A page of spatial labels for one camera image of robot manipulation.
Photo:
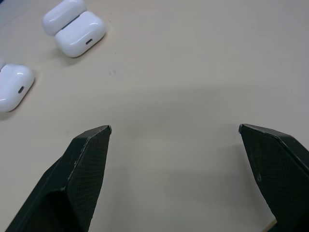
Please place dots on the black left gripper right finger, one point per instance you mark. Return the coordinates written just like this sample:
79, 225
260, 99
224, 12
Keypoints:
277, 166

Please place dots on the white earbud case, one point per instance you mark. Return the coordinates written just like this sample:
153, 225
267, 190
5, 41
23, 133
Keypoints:
13, 88
74, 29

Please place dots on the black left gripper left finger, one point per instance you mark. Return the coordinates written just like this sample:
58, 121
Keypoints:
82, 174

